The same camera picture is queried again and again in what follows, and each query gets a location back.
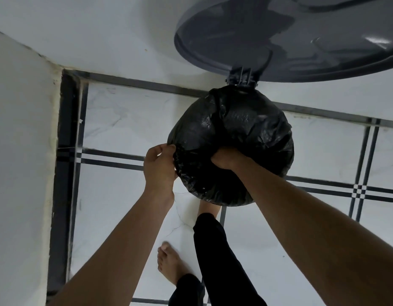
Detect person's right hand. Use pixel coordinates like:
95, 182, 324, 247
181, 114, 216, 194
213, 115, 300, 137
211, 147, 248, 171

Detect person's left hand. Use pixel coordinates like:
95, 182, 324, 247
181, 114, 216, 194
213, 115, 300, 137
143, 143, 178, 195

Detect black plastic trash bag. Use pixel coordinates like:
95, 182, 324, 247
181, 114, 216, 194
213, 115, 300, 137
167, 85, 294, 207

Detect person's right forearm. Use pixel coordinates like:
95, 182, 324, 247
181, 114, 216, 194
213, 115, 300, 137
230, 155, 393, 306

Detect person's left forearm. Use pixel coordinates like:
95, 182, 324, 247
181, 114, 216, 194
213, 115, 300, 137
48, 185, 175, 306

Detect person's right foot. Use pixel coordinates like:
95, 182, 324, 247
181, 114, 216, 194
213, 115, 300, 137
197, 199, 222, 220

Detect person's foot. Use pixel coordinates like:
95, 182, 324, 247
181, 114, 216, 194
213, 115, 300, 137
157, 241, 192, 286
197, 199, 222, 220

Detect person's left foot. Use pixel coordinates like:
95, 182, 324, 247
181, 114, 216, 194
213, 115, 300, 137
157, 241, 192, 286

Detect person's black trousers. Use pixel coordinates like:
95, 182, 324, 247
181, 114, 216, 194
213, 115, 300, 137
168, 213, 268, 306

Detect grey trash bin lid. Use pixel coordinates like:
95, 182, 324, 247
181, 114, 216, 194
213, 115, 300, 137
174, 0, 393, 83

